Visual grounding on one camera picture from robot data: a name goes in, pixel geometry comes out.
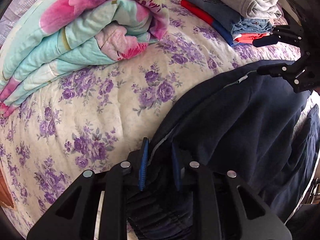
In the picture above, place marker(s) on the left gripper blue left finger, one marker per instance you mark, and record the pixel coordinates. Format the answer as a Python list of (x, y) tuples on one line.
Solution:
[(143, 162)]

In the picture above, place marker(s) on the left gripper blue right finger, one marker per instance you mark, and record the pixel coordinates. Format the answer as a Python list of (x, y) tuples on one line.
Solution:
[(176, 167)]

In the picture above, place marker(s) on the dark navy track pants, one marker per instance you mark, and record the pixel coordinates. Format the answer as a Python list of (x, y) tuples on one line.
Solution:
[(248, 147)]

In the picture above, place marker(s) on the purple floral bedspread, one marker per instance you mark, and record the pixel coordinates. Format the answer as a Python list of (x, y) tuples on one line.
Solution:
[(94, 117)]

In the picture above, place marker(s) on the folded blue jeans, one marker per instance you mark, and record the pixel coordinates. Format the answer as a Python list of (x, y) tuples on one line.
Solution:
[(231, 20)]

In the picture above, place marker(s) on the folded red garment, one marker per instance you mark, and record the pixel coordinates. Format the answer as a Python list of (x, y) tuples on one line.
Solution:
[(231, 40)]

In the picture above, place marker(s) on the folded turquoise floral quilt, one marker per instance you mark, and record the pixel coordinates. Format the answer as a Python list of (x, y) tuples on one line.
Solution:
[(57, 37)]

